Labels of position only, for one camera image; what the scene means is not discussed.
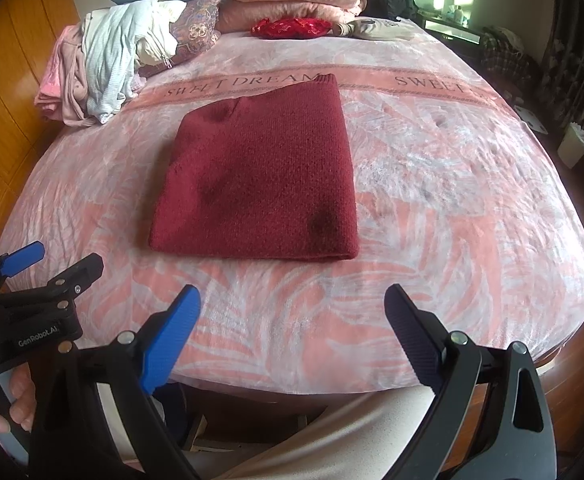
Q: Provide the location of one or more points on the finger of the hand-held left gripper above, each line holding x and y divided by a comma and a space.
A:
79, 272
22, 256

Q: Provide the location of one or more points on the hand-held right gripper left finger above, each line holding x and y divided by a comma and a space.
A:
172, 340

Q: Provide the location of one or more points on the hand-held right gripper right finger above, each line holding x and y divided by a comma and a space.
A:
411, 332

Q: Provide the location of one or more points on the dark red knitted sweater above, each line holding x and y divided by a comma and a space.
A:
262, 175

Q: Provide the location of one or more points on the person's left hand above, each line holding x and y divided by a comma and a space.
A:
21, 392

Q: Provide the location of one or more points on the person's beige trouser leg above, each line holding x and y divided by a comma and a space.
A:
332, 435

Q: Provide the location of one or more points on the pink printed bed blanket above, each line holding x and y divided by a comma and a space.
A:
446, 200

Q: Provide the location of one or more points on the orange wooden cabinet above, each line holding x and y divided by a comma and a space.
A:
2, 110

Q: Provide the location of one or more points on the pink garment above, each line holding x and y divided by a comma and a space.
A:
67, 90

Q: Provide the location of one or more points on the cream garment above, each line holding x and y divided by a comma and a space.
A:
159, 35

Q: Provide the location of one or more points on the purple floral pillow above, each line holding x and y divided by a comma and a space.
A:
197, 27

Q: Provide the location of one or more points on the plaid cloth on chair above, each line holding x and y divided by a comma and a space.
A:
506, 55

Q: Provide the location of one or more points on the dark desk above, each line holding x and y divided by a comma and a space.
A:
451, 35

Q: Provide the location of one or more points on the beige cloth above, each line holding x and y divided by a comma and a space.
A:
376, 30

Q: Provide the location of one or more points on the dark patterned curtain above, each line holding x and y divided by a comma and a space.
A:
576, 60

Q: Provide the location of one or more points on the red embroidered cloth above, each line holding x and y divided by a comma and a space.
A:
292, 27

